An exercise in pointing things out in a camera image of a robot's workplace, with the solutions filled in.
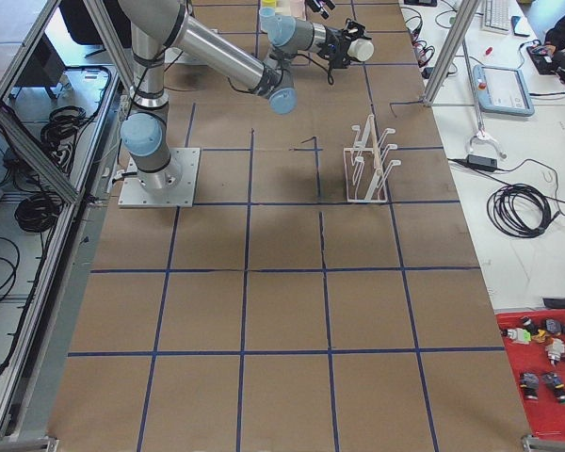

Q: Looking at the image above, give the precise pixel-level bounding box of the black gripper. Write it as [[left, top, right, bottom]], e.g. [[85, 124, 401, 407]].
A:
[[322, 19, 370, 69], [305, 0, 336, 20]]

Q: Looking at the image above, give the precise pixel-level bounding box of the white ikea cup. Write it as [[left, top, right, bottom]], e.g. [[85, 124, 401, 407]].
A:
[[347, 38, 375, 62]]

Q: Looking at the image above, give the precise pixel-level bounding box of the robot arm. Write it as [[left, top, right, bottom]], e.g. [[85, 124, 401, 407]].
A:
[[121, 1, 372, 203]]

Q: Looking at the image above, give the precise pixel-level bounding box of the light blue cup far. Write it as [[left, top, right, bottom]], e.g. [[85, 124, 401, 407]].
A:
[[259, 7, 276, 24]]

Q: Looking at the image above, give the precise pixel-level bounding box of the white keyboard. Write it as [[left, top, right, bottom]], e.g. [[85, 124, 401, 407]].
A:
[[480, 0, 511, 34]]

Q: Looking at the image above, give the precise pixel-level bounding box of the blue teach pendant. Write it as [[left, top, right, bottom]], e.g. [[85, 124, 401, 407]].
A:
[[473, 64, 535, 117]]

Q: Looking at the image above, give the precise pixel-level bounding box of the black power adapter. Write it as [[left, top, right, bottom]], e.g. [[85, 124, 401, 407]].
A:
[[465, 154, 498, 172]]

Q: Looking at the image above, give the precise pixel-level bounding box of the red parts bin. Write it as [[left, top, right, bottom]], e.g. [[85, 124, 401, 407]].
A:
[[496, 310, 565, 441]]

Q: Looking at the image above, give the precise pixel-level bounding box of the white wire cup rack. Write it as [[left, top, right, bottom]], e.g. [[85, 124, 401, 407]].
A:
[[343, 114, 401, 203]]

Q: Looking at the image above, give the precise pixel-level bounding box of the coiled black cable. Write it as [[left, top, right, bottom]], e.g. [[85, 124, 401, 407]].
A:
[[486, 183, 555, 238]]

